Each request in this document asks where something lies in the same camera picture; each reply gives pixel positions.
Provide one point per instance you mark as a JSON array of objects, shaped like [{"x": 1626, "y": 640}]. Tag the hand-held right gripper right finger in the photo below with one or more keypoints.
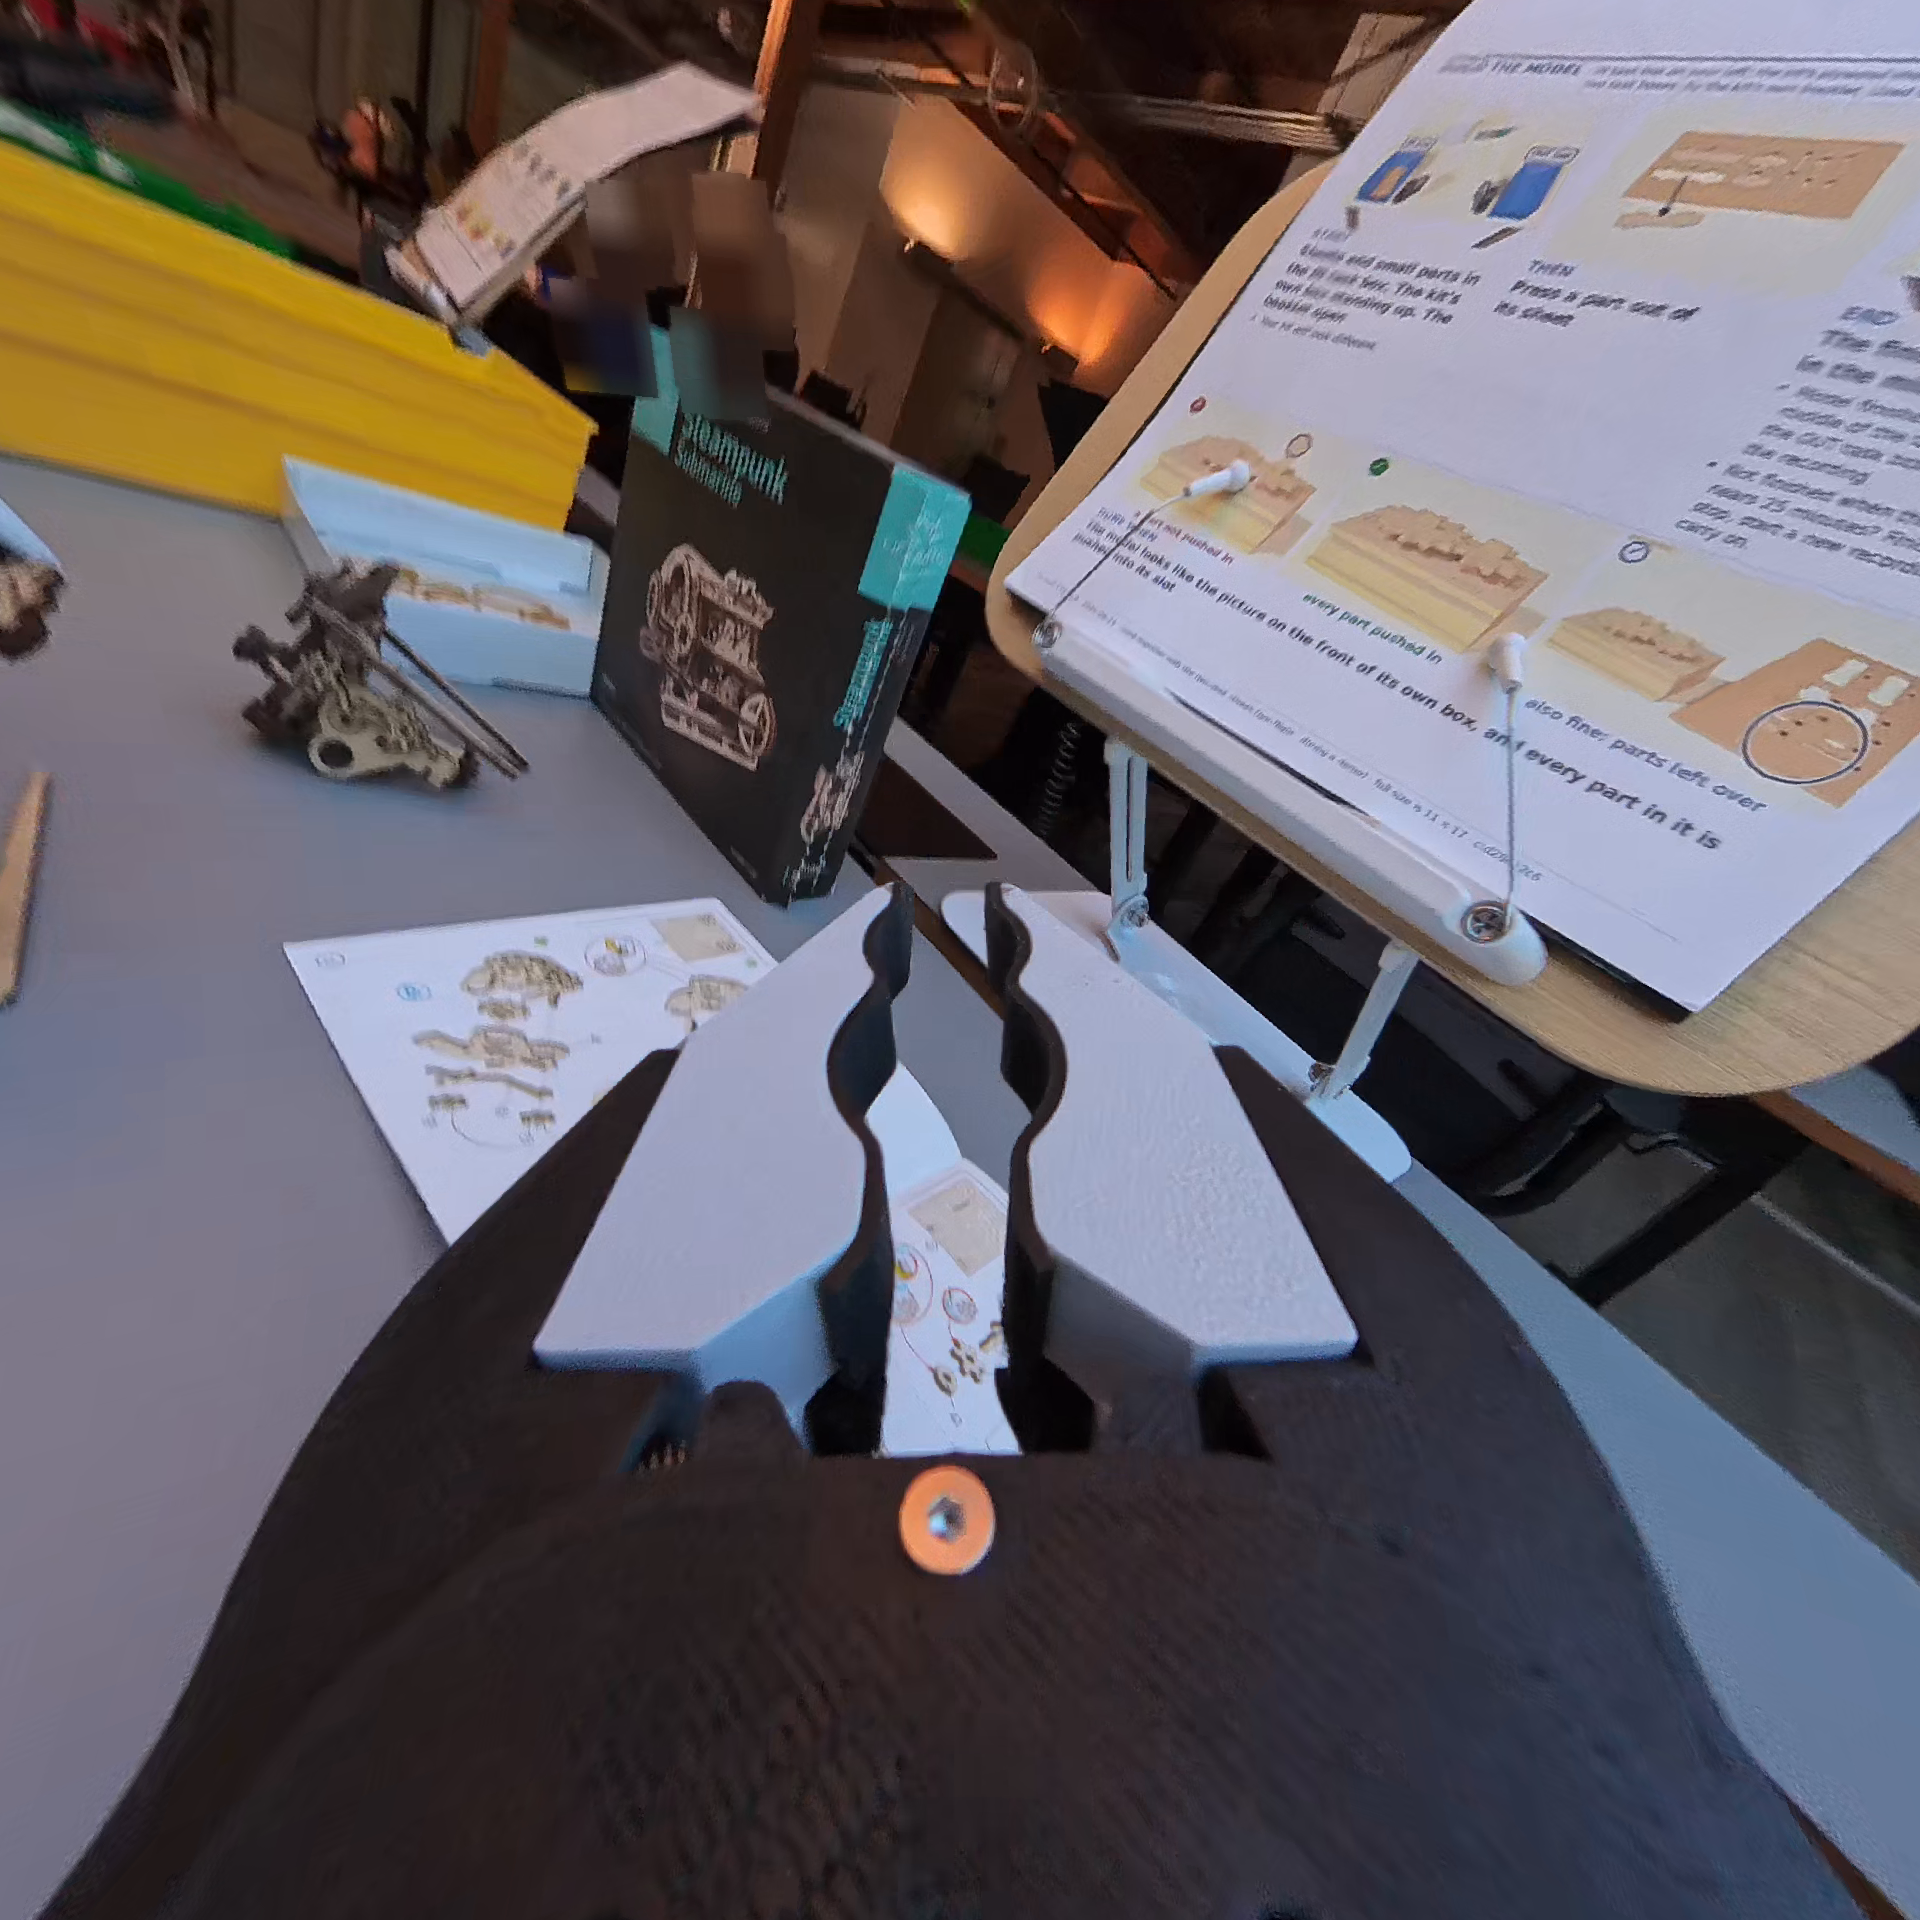
[{"x": 1170, "y": 1200}]

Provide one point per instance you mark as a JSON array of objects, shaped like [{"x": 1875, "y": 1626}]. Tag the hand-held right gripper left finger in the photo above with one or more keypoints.
[{"x": 721, "y": 1200}]

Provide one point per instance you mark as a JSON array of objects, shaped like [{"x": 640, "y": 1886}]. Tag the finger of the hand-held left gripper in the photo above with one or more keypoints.
[{"x": 19, "y": 538}]

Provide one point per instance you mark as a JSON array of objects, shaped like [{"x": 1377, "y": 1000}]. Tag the wooden plate with gears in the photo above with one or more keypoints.
[{"x": 23, "y": 610}]

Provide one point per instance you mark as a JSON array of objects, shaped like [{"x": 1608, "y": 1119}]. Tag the assembly instruction booklet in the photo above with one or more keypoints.
[{"x": 524, "y": 1037}]

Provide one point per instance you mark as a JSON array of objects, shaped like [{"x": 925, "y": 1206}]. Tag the grey desk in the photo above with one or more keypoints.
[{"x": 149, "y": 1080}]

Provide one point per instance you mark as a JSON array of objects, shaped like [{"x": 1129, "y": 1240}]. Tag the printed task instruction paper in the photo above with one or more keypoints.
[{"x": 1575, "y": 376}]

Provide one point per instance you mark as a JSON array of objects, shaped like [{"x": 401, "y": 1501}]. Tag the yellow plastic bin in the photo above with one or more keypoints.
[{"x": 224, "y": 359}]

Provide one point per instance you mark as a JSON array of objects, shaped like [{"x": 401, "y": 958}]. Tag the pointed wooden stick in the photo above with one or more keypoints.
[{"x": 20, "y": 885}]

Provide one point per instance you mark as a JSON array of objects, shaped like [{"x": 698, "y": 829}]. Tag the wooden gear mechanism assembly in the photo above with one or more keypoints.
[{"x": 353, "y": 706}]

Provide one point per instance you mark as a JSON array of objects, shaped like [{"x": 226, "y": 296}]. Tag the small white cardboard box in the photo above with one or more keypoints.
[{"x": 450, "y": 557}]

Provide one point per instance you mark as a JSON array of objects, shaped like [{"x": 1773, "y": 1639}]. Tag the black puzzle kit box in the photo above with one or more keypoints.
[{"x": 721, "y": 662}]

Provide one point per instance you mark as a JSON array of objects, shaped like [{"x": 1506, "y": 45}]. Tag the wooden document stand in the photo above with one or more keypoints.
[{"x": 1723, "y": 1020}]

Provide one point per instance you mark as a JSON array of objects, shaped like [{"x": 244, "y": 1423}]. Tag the curled printed paper sheet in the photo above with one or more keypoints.
[{"x": 570, "y": 182}]

